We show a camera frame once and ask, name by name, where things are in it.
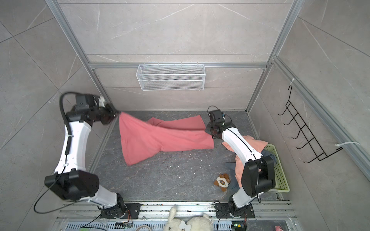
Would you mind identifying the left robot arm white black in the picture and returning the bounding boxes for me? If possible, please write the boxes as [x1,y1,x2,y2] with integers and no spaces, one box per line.
[44,92,127,219]

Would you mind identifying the black wire hook rack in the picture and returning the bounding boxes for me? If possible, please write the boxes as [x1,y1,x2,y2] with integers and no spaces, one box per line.
[278,86,343,164]

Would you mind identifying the left black corrugated cable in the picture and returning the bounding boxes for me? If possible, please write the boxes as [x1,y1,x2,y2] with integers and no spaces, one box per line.
[59,91,83,136]

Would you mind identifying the small brown plush toy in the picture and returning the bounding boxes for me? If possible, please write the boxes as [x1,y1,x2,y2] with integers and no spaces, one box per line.
[214,173,231,192]

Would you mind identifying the grey blue t-shirt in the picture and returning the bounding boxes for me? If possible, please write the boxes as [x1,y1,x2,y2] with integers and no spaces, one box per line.
[225,152,277,192]

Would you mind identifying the light salmon t-shirt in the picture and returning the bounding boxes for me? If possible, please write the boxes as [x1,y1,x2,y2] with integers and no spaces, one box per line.
[222,135,268,189]

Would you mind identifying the green plastic basket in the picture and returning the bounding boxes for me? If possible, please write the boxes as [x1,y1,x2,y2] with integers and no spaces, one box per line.
[264,144,290,193]

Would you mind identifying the aluminium frame rails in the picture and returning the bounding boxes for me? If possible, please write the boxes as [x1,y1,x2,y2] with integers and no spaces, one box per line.
[51,201,302,231]

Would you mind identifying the white wire mesh basket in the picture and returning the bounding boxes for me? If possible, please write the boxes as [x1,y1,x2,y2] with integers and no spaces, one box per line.
[136,64,206,91]

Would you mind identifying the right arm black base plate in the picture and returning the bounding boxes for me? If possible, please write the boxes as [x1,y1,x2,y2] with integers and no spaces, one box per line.
[213,201,255,219]

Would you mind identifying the white plush bunny toy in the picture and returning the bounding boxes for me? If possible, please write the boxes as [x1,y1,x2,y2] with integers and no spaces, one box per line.
[163,206,214,231]

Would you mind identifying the dark pink t-shirt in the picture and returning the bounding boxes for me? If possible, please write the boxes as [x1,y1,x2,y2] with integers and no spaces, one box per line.
[119,113,214,166]

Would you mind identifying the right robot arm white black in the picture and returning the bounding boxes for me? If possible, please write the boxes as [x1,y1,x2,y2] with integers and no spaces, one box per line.
[206,108,276,218]

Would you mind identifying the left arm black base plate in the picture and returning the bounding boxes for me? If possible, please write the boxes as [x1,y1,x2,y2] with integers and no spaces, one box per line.
[99,203,141,219]

